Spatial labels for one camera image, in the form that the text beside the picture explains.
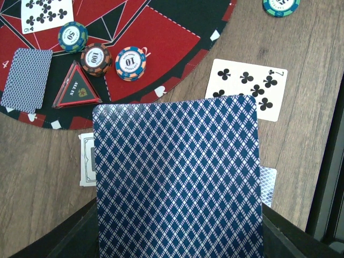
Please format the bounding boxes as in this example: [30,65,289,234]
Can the brown 100 chips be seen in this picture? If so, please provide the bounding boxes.
[81,42,113,77]

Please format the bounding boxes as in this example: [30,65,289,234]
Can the triangular all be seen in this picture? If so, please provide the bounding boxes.
[52,60,102,109]

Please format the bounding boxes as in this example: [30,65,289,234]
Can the white playing card box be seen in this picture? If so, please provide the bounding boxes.
[79,133,96,187]

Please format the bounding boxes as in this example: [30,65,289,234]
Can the round red black poker mat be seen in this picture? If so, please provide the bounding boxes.
[1,1,236,130]

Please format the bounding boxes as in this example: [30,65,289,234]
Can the teal chips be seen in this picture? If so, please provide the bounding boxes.
[58,21,89,53]

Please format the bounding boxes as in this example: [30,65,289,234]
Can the blue 10 chips seat two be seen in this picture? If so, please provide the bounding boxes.
[115,46,147,82]

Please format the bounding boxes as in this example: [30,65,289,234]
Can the seven of clubs card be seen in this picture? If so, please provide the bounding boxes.
[205,59,288,122]

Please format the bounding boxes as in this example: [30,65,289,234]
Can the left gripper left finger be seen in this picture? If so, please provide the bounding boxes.
[12,199,99,257]

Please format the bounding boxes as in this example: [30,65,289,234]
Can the nine of clubs card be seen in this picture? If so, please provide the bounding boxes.
[21,0,74,34]

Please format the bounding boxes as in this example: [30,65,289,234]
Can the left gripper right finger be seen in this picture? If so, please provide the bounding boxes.
[262,204,343,257]

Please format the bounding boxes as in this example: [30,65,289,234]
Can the teal chip stack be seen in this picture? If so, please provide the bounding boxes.
[262,0,300,18]

